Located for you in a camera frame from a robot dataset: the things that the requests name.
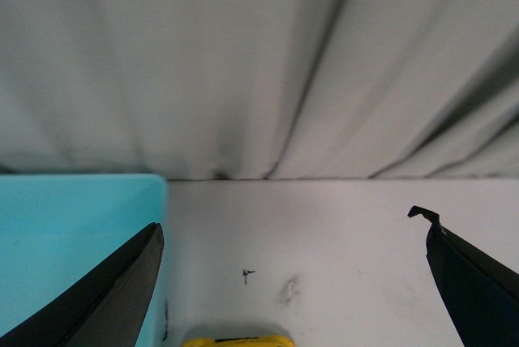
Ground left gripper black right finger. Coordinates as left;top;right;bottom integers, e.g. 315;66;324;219
408;205;518;346

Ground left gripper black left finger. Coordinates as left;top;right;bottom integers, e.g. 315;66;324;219
1;222;164;346

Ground yellow beetle toy car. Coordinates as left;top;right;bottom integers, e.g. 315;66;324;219
182;335;295;347

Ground turquoise storage box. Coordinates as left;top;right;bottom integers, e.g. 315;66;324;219
1;173;167;346

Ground grey curtain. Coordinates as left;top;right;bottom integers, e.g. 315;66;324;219
1;0;518;180

